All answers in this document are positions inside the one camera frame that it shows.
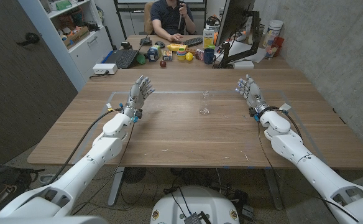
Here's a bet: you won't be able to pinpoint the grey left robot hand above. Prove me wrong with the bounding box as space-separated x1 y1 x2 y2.
122 75 156 116

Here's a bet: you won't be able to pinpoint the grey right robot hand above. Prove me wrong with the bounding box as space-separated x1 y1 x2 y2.
235 73 271 117

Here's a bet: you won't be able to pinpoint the clear plastic bottle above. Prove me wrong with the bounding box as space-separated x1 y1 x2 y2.
199 90 211 116

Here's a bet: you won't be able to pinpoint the yellow mustard bottle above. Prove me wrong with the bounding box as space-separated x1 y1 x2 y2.
166 43 188 52

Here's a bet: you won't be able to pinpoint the flat white box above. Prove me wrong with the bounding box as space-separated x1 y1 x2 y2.
232 60 255 70

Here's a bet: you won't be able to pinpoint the black laptop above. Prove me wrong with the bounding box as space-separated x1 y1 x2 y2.
102 30 154 70

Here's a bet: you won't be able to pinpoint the white power box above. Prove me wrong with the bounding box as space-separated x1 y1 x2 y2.
92 63 119 75

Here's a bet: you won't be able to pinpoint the blue food box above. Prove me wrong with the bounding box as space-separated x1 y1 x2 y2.
147 45 161 62

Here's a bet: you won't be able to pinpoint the clear cup with items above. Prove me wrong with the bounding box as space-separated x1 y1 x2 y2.
264 43 278 60

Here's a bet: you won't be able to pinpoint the white paper sheet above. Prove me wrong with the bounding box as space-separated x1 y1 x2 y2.
227 40 267 63

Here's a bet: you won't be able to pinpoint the red cup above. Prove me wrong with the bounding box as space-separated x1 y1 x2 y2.
273 36 285 57

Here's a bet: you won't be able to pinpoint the dark blue mug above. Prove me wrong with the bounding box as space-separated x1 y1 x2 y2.
203 47 216 65

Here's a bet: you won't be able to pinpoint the white shelf cabinet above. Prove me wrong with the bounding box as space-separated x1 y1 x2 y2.
18 0 114 91

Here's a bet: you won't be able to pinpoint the large white canister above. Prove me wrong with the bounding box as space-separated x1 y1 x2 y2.
263 19 284 49

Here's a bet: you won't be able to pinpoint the white yellow carton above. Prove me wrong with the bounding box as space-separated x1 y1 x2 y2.
202 28 215 49

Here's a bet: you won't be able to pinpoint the tan office chair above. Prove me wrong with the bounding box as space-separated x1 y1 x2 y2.
143 1 155 35

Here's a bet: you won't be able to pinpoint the black keyboard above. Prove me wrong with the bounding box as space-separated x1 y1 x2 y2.
182 37 204 48

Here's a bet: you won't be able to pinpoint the black floor fan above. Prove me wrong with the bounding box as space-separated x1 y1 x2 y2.
122 167 147 185

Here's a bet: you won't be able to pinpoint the black computer monitor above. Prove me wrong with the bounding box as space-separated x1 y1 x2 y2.
214 0 257 47

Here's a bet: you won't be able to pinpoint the cardboard box with toys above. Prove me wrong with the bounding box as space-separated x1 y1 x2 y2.
62 26 91 50

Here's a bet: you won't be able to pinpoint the black headphones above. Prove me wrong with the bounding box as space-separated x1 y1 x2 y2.
205 14 222 27

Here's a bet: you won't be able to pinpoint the person in dark shirt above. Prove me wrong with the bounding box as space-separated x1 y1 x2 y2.
149 0 198 43

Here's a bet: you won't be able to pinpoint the grey table leg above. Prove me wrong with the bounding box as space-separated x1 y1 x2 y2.
107 167 126 207
264 167 284 211

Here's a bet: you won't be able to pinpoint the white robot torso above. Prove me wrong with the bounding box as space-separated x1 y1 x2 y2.
150 185 241 224

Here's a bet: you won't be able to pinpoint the grey sneaker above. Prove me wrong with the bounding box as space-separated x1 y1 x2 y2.
38 173 63 186

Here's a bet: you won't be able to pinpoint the black backpack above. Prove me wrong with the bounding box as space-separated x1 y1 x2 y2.
0 155 45 215

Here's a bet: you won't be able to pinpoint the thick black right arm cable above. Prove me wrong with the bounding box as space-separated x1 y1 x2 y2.
268 107 303 139

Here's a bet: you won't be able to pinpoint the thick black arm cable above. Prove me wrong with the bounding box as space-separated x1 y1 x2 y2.
268 107 303 139
46 108 123 186

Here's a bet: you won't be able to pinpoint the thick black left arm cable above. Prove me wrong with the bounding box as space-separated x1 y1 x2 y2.
46 108 123 186

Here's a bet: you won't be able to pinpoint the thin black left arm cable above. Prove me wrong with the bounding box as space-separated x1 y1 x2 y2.
71 121 136 216

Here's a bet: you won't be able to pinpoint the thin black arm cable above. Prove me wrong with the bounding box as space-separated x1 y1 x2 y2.
256 119 359 223
71 121 136 216

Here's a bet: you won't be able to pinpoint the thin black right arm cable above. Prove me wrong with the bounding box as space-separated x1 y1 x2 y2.
256 119 359 223

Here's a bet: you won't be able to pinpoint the black door handle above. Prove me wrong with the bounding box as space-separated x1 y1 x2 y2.
16 32 40 47

